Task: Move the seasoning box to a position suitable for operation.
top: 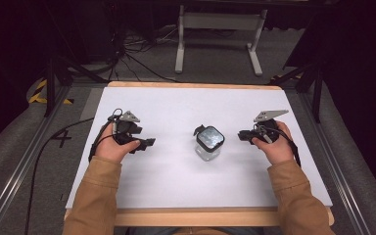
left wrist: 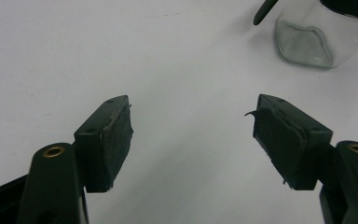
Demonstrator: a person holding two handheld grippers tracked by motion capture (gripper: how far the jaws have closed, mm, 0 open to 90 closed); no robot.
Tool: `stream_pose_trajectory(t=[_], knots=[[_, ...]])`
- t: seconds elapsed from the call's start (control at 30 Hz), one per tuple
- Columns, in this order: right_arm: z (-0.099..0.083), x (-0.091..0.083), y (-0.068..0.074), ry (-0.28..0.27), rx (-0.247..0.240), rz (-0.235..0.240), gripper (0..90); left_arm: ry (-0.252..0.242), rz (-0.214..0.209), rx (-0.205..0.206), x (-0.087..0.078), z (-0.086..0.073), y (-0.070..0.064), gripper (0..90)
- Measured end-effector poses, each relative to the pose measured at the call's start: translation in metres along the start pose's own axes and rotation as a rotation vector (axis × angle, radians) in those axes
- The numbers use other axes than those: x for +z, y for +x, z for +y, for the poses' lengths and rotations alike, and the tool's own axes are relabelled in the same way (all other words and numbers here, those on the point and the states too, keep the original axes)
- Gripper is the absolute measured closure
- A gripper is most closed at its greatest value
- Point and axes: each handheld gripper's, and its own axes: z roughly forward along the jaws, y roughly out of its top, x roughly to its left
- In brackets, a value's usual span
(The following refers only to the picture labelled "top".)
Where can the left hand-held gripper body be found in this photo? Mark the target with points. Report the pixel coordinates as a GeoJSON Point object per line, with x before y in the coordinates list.
{"type": "Point", "coordinates": [126, 126]}

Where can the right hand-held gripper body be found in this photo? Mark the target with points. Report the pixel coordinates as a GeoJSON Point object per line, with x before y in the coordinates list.
{"type": "Point", "coordinates": [267, 125]}

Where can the clear jar with black lid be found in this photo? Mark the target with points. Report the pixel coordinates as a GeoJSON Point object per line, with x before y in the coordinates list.
{"type": "Point", "coordinates": [209, 140]}

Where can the person's left hand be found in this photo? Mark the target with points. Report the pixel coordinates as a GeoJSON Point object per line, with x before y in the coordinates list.
{"type": "Point", "coordinates": [112, 148]}

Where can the person's right hand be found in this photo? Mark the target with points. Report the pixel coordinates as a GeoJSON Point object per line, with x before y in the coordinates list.
{"type": "Point", "coordinates": [275, 150]}

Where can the white table mat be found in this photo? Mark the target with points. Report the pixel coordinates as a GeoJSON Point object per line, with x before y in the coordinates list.
{"type": "Point", "coordinates": [182, 176]}

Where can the black metal stand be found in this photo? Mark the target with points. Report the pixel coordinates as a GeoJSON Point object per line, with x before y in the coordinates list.
{"type": "Point", "coordinates": [316, 84]}
{"type": "Point", "coordinates": [50, 88]}

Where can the yellow black hazard tape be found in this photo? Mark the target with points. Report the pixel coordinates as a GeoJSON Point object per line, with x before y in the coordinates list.
{"type": "Point", "coordinates": [36, 94]}

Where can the aluminium rail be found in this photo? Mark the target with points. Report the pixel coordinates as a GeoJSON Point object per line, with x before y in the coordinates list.
{"type": "Point", "coordinates": [16, 169]}
{"type": "Point", "coordinates": [336, 169]}

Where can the white metal stand frame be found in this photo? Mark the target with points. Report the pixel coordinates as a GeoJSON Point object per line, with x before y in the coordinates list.
{"type": "Point", "coordinates": [220, 23]}

